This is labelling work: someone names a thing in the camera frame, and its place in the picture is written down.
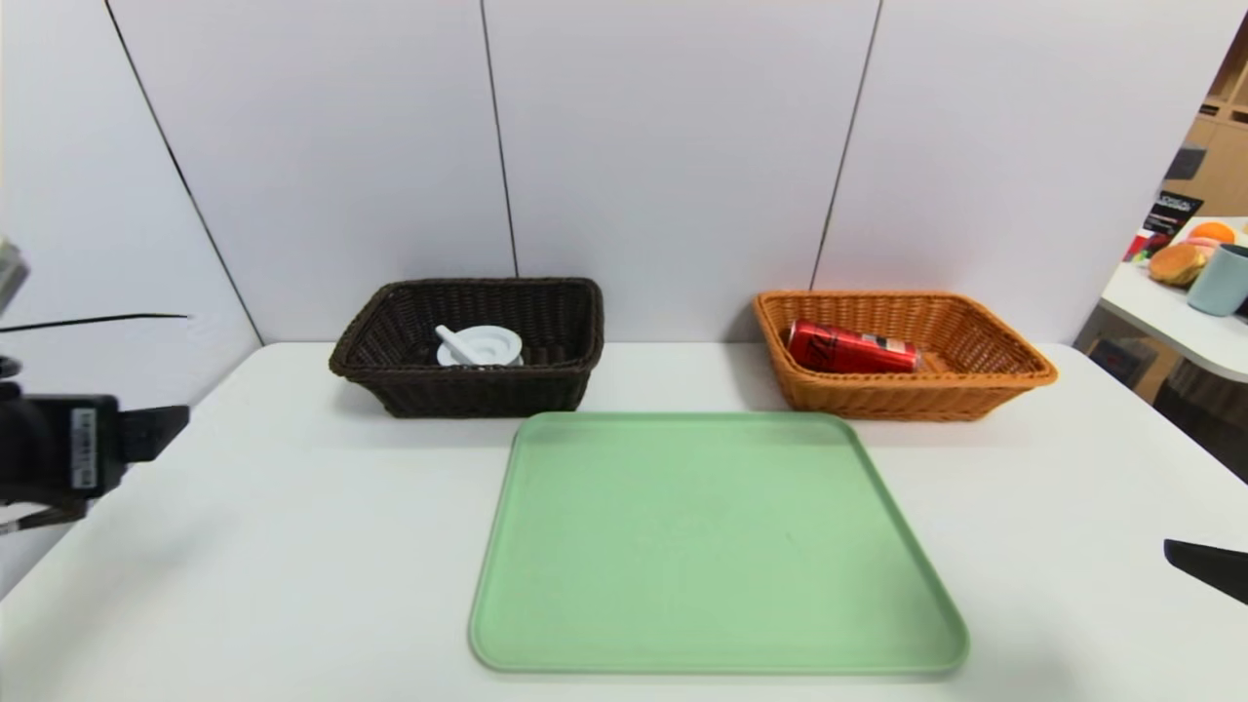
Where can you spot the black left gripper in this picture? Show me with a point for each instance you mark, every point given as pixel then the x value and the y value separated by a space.
pixel 88 447

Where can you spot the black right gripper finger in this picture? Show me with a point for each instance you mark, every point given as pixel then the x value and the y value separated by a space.
pixel 1214 567

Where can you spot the white marker pen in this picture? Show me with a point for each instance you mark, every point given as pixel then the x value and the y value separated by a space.
pixel 453 343

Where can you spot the white plastic sink strainer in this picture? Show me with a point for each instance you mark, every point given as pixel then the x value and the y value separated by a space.
pixel 497 346

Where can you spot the red soda can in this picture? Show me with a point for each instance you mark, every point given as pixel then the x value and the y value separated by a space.
pixel 848 349

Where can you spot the orange wicker basket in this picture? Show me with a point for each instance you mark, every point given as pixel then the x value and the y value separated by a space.
pixel 975 380

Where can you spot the dark brown wicker basket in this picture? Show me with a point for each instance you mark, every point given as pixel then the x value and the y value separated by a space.
pixel 468 390

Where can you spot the pink round toy food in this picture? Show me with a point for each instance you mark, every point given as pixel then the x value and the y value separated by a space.
pixel 1202 244

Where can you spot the white side table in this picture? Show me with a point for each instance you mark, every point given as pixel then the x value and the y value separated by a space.
pixel 1170 327

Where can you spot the teal cup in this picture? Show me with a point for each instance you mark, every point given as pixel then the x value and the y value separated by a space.
pixel 1219 283

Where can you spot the brown bread bun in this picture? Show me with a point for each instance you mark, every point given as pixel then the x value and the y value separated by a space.
pixel 1178 265

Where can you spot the small red box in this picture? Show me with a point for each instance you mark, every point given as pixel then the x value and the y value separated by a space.
pixel 1139 247

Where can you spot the orange fruit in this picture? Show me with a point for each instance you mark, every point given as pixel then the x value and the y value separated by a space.
pixel 1214 233

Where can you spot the black printed box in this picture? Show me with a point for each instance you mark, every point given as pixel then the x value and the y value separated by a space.
pixel 1175 213

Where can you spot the wooden shelf unit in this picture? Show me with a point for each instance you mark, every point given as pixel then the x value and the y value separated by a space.
pixel 1224 156

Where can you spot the light green plastic tray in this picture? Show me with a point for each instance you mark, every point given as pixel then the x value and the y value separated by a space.
pixel 721 546

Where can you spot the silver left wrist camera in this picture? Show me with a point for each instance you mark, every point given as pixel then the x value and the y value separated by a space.
pixel 8 273

